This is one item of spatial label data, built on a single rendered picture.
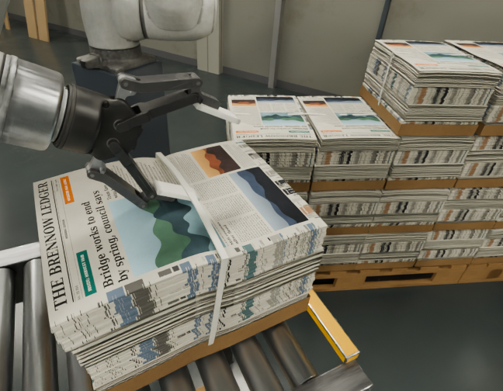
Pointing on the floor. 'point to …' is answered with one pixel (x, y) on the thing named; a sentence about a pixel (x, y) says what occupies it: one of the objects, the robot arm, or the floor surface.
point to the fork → (398, 277)
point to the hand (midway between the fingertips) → (209, 157)
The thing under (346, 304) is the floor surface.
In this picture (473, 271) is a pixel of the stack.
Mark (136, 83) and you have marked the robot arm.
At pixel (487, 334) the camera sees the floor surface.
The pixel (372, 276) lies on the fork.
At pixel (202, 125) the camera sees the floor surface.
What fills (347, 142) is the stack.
